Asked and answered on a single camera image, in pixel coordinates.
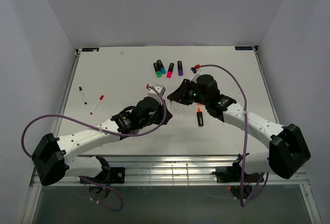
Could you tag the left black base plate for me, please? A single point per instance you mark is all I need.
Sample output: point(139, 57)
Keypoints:
point(109, 175)

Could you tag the aluminium frame rail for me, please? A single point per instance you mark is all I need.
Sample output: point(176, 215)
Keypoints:
point(167, 171)

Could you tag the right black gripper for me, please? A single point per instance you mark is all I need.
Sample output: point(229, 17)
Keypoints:
point(180, 94)

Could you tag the green cap black highlighter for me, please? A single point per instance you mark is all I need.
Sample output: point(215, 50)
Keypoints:
point(157, 70)

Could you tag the purple cap black highlighter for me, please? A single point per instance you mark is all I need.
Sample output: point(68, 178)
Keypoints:
point(180, 68)

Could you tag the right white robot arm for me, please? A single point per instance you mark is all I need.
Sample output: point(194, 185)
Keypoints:
point(287, 150)

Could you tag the orange black highlighter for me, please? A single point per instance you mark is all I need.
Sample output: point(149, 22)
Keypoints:
point(199, 115)

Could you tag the blue corner label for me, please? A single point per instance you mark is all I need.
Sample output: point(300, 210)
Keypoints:
point(90, 49)
point(243, 48)

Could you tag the pink cap black highlighter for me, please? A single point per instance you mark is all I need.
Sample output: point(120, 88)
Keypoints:
point(170, 70)

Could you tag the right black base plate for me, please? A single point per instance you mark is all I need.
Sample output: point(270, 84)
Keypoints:
point(232, 174)

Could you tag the red cap white marker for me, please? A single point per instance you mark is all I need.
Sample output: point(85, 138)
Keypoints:
point(96, 105)

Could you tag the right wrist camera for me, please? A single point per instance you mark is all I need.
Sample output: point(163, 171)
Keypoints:
point(196, 71)

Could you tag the left blue corner label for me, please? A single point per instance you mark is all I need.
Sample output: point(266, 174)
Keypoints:
point(90, 49)

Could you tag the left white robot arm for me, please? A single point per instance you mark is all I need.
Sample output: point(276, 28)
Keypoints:
point(57, 157)

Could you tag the black cap white marker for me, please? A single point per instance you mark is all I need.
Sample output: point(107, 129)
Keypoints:
point(82, 95)

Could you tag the blue cap black highlighter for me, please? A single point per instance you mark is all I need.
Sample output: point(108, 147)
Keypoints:
point(161, 67)

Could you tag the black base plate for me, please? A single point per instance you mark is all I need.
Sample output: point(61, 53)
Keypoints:
point(232, 174)
point(109, 175)

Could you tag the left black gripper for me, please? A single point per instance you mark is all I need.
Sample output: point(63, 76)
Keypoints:
point(161, 110)

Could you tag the right blue corner label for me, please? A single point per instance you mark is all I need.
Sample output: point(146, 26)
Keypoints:
point(243, 48)

